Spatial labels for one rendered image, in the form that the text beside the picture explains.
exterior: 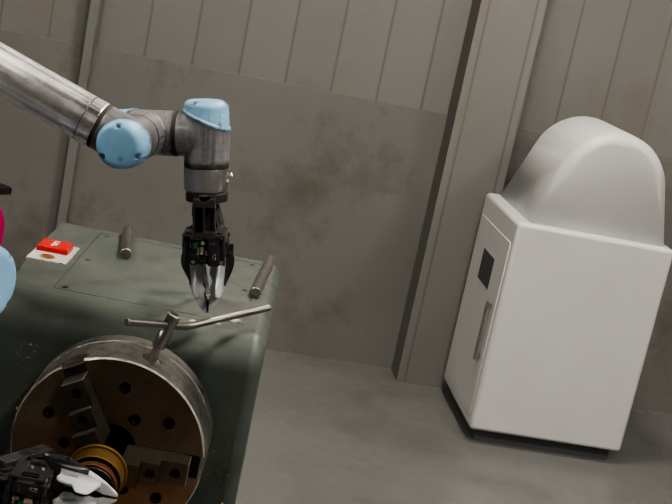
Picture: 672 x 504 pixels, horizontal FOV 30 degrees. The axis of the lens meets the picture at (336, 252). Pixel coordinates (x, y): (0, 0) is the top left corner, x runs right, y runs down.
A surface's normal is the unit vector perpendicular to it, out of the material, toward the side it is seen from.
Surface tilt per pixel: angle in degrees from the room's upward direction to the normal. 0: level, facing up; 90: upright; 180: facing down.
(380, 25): 90
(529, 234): 90
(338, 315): 90
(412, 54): 90
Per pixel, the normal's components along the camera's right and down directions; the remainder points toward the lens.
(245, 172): 0.10, 0.25
